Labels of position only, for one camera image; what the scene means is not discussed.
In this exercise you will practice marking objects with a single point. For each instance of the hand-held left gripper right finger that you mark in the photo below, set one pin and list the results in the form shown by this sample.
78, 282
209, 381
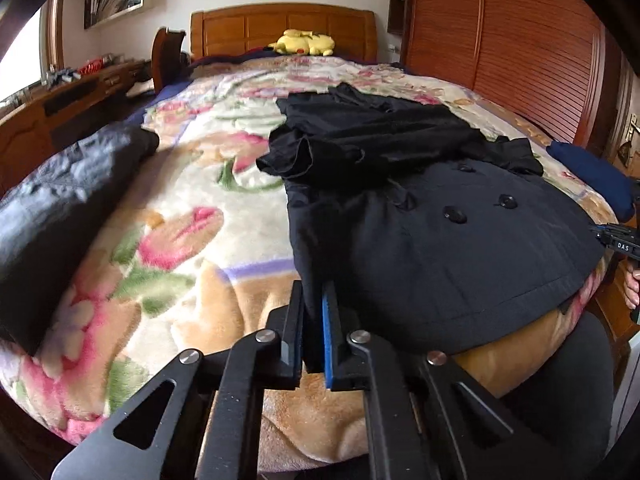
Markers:
327, 335

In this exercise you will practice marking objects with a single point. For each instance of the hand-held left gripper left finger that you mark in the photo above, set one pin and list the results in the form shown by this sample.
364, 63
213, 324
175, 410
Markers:
292, 340

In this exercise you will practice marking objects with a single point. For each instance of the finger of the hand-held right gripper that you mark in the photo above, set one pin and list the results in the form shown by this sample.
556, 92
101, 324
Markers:
600, 232

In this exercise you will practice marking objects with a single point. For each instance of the black buttoned coat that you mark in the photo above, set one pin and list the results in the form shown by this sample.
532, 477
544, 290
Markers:
425, 260

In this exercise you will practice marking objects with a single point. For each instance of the person's right hand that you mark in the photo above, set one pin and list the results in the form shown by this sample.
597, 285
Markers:
632, 285

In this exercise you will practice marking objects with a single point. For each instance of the navy blue cloth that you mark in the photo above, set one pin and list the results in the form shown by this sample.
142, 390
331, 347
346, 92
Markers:
595, 180

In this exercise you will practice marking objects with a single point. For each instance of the floral plush blanket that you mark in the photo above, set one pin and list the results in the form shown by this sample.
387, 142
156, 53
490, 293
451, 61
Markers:
200, 240

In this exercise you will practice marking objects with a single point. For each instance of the person's leg in black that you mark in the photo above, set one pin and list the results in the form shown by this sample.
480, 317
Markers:
560, 385

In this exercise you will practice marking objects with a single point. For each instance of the wooden slatted wardrobe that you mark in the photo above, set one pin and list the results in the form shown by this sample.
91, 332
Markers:
500, 35

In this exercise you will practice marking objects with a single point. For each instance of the dark textured folded garment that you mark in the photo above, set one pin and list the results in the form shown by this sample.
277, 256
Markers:
50, 210

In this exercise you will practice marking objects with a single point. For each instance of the white cloth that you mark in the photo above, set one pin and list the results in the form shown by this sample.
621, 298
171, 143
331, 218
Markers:
140, 90

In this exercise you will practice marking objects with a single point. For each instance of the yellow plush toy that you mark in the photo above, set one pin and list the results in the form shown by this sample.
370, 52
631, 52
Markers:
300, 42

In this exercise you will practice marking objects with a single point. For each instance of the wooden chair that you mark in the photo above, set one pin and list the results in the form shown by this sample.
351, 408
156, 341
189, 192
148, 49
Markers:
165, 60

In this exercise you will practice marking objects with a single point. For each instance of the wooden bed headboard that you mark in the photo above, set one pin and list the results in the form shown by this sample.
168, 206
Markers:
240, 30

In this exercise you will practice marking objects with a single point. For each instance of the wooden desk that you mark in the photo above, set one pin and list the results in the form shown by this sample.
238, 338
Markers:
30, 130

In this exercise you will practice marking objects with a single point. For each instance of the red basket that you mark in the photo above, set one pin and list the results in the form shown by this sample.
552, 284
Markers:
92, 65

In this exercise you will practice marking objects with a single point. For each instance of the dark binders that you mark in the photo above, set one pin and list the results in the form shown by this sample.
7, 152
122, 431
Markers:
90, 10

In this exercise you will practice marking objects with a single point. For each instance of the window with wooden frame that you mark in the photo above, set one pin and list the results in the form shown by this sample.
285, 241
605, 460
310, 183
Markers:
30, 60

